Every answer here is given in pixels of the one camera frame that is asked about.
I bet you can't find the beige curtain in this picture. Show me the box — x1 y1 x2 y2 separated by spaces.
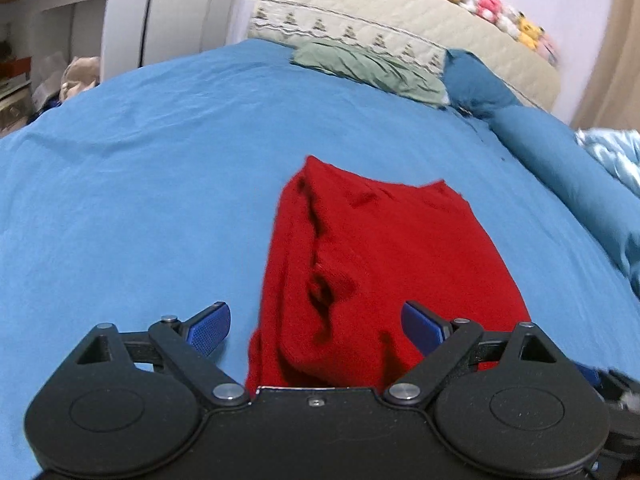
570 0 640 133

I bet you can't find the light blue blanket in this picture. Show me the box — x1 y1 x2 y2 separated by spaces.
574 127 640 192

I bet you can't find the green pillow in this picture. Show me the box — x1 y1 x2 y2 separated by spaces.
290 39 449 109

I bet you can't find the white cabinet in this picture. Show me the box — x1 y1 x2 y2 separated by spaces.
140 0 247 69

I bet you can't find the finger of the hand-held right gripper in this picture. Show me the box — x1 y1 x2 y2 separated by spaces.
574 361 609 391

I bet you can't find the white desk shelf unit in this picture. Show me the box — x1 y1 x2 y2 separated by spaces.
0 0 157 137

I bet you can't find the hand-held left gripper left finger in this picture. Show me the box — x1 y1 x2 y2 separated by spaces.
70 301 251 409

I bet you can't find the beige plush toy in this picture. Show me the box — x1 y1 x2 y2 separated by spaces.
59 55 102 105

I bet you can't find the long blue bolster pillow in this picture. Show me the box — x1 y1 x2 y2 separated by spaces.
487 105 640 302

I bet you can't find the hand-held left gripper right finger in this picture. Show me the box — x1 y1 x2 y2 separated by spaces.
382 300 564 409

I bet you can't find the row of plush toys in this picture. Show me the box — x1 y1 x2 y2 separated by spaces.
433 0 562 67

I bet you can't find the dark blue pillow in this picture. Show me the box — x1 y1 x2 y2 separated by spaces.
442 49 526 121

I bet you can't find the red knit sweater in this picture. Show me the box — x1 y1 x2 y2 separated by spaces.
245 155 534 391

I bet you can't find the cream quilted headboard cover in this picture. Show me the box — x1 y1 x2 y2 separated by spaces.
248 0 562 112

